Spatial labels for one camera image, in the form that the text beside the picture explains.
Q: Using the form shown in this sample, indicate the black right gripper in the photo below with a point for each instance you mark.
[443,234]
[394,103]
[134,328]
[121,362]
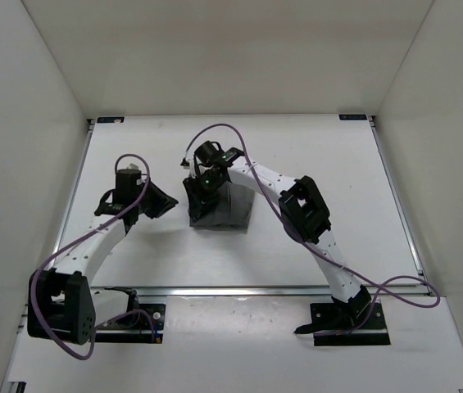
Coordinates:
[200,201]

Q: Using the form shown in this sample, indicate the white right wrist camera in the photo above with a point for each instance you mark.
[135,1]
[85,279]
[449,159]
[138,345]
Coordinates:
[188,164]

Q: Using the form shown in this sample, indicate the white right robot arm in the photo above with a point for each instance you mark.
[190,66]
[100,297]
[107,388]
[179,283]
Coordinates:
[304,215]

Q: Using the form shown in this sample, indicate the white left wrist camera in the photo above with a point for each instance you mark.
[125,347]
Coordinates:
[132,166]

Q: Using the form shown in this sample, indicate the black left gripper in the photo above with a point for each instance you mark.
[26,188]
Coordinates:
[165,202]

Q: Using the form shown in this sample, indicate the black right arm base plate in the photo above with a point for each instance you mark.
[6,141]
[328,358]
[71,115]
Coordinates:
[359,322]

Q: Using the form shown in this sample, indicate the dark label sticker left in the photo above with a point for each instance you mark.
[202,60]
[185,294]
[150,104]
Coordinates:
[110,120]

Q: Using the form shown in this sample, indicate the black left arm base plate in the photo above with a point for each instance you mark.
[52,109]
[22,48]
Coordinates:
[145,328]

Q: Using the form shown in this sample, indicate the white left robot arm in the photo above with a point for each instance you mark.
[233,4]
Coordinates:
[61,301]

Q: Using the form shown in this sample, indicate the dark label sticker right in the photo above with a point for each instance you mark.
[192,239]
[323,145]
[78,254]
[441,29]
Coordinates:
[352,117]

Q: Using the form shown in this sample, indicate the grey pleated skirt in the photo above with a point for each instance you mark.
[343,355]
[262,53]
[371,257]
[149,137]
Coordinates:
[232,212]

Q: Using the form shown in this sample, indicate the dark label sticker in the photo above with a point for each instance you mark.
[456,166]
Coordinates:
[352,117]
[110,120]

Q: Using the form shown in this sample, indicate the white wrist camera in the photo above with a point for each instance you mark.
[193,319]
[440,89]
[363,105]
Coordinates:
[132,166]
[188,164]

